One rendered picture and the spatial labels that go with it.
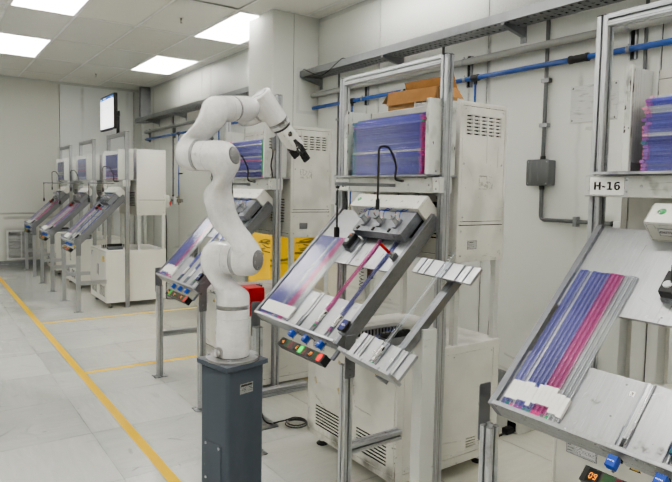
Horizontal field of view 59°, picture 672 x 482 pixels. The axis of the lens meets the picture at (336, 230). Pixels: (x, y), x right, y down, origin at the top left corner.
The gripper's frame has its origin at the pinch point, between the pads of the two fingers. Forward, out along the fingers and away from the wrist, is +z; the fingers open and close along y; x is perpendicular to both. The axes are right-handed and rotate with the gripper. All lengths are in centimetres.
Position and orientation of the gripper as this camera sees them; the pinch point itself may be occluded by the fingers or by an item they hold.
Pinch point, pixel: (301, 157)
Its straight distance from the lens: 246.9
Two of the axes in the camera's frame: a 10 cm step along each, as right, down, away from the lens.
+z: 4.8, 7.2, 5.0
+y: -5.1, -2.4, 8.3
